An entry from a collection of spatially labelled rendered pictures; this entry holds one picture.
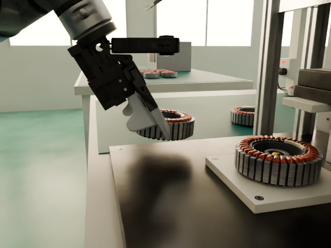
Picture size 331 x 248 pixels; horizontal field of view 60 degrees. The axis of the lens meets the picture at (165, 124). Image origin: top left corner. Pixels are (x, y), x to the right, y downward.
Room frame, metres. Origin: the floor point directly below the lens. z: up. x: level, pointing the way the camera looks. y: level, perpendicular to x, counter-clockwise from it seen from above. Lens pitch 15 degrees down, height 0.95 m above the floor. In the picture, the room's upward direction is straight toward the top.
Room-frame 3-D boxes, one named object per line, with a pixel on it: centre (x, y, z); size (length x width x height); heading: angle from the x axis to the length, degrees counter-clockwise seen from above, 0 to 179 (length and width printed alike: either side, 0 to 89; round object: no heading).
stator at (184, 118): (0.51, 0.00, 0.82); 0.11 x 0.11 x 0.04
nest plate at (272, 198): (0.37, -0.15, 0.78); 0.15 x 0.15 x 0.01; 14
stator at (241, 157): (0.37, -0.15, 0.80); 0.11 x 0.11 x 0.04
